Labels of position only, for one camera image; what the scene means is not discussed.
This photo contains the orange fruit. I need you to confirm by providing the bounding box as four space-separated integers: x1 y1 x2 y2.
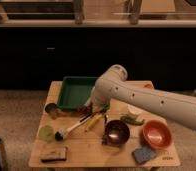
144 84 154 89

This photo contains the orange red bowl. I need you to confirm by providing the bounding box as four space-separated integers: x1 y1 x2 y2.
142 120 172 149

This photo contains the wooden table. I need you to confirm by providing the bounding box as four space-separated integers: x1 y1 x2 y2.
29 81 180 169

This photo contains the white handled dish brush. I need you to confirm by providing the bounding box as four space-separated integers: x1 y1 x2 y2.
55 114 92 141

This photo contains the dark purple bowl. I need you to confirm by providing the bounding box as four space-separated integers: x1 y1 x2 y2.
104 120 130 146

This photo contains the dark metal cup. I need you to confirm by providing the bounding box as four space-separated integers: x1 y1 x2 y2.
45 103 59 119

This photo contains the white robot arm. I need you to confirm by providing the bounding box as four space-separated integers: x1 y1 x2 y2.
91 64 196 131

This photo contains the green chili pepper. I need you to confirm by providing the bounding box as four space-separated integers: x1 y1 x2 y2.
120 116 144 126

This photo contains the blue sponge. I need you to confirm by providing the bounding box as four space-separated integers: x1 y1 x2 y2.
132 146 157 164

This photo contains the white small cup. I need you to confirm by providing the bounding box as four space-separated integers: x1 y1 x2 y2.
128 105 142 115

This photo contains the green plastic tray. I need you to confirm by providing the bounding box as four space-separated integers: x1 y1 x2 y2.
57 76 97 111

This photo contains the yellow handled peeler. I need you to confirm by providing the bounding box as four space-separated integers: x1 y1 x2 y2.
85 114 103 132

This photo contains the dark handled utensil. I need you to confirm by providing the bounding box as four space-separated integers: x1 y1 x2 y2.
102 115 108 145

